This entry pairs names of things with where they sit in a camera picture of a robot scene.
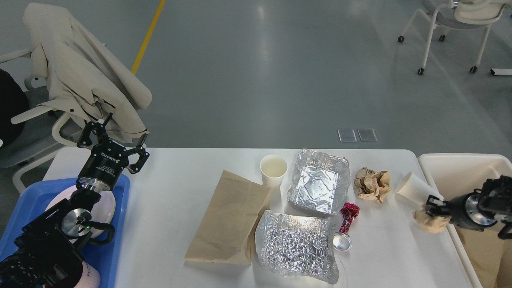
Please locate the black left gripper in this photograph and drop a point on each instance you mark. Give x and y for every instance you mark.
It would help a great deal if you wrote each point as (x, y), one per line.
(104, 164)

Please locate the beige jacket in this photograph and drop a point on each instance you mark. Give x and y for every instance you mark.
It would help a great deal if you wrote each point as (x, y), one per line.
(82, 76)

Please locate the red foil wrapped glass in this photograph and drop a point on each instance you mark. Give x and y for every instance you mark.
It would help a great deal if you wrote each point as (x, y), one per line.
(342, 240)

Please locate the brown paper bag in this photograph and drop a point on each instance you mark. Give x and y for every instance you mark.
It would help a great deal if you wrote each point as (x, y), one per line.
(226, 232)

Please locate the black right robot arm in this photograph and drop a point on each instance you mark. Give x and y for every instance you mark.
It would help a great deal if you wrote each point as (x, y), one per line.
(480, 209)

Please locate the clear floor plate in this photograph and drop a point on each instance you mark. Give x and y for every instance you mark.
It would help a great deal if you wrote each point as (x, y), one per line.
(347, 135)
(367, 135)

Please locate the clear floor plate right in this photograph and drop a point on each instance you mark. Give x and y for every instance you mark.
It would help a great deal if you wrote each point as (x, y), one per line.
(367, 135)

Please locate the blue plastic tray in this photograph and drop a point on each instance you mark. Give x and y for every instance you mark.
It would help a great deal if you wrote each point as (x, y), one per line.
(33, 202)

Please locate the aluminium foil tray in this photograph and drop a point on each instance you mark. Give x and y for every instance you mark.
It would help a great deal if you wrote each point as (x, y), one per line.
(319, 183)

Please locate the pink plate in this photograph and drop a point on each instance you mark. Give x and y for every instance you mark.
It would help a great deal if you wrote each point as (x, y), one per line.
(102, 212)

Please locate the white paper cup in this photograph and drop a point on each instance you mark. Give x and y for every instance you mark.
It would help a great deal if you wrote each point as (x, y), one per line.
(415, 189)
(273, 168)

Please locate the white table leg base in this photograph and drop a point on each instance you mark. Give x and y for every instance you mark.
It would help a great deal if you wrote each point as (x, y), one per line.
(501, 71)

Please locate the small brown paper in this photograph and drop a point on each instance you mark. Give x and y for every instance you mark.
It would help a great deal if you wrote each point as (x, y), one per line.
(430, 224)

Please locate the cream plastic bin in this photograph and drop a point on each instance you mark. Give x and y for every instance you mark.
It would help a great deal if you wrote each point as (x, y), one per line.
(456, 174)

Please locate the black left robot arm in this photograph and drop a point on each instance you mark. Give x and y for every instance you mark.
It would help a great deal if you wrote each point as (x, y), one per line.
(50, 247)

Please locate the pink mug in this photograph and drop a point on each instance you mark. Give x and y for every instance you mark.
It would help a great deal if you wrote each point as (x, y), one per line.
(85, 276)

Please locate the white office chair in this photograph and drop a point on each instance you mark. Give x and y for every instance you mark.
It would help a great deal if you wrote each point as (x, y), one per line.
(45, 132)

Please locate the crumpled brown paper ball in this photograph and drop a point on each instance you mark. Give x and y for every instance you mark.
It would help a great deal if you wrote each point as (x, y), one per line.
(370, 185)

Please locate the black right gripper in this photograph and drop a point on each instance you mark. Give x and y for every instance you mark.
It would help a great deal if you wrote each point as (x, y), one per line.
(463, 211)

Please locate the clear floor plate left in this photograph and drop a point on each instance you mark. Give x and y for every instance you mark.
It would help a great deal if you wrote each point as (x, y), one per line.
(347, 135)

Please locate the large brown paper sheet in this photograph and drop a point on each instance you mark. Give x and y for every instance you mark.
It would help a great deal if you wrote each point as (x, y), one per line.
(489, 255)

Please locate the white chair with castors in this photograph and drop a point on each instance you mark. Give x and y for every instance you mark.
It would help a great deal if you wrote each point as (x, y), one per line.
(457, 15)

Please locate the person in dark clothes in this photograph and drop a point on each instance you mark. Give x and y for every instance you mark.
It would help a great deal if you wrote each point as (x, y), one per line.
(13, 101)

